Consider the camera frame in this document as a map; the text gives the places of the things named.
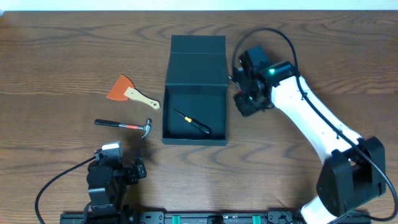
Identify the orange scraper wooden handle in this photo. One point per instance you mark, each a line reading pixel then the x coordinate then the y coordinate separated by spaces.
pixel 124 90

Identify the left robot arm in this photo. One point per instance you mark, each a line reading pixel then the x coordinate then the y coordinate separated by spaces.
pixel 107 199

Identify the small claw hammer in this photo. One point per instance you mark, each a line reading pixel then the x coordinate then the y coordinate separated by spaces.
pixel 145 128

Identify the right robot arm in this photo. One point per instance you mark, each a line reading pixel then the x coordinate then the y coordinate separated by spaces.
pixel 352 166

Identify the black yellow screwdriver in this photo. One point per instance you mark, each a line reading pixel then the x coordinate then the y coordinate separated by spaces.
pixel 200 126

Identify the black open gift box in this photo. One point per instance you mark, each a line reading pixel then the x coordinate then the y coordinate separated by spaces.
pixel 196 85

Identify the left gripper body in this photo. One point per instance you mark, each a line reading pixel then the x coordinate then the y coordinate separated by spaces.
pixel 137 171

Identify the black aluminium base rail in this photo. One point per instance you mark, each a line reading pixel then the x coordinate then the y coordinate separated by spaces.
pixel 272 217

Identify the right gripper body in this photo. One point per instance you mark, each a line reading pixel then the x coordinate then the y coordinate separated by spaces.
pixel 245 103

